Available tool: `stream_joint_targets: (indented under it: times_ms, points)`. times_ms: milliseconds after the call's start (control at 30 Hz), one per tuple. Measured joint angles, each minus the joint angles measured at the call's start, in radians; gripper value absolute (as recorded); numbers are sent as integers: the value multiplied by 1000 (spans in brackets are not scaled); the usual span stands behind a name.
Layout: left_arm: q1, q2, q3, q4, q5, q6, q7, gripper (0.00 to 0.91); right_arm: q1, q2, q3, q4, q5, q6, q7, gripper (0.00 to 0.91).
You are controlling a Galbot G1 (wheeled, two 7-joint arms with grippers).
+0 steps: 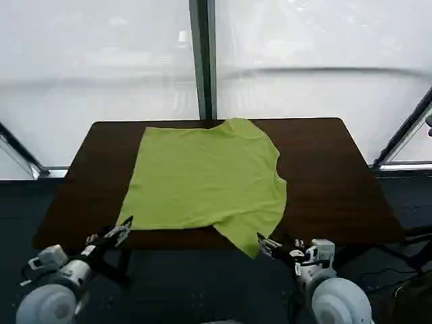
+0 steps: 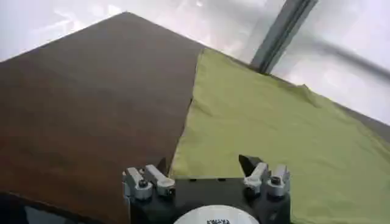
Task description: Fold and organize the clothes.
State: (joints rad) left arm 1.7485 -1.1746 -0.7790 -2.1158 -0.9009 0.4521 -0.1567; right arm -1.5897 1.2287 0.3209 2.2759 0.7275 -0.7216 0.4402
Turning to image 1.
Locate dark bulky object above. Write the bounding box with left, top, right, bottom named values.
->
left=393, top=269, right=432, bottom=324

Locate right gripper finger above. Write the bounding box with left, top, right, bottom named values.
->
left=259, top=243, right=279, bottom=259
left=256, top=232, right=283, bottom=249

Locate slanted metal window frame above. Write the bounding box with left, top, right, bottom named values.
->
left=369, top=86, right=432, bottom=171
left=0, top=121, right=68, bottom=180

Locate dark upright window post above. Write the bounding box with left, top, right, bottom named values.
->
left=188, top=0, right=217, bottom=121

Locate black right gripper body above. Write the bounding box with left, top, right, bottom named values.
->
left=275, top=236, right=304, bottom=267

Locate lime green t-shirt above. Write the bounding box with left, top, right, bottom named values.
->
left=116, top=117, right=288, bottom=260

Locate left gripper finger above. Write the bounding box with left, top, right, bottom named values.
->
left=103, top=215, right=134, bottom=239
left=109, top=228, right=130, bottom=248

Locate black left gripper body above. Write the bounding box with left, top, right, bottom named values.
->
left=80, top=232, right=113, bottom=264

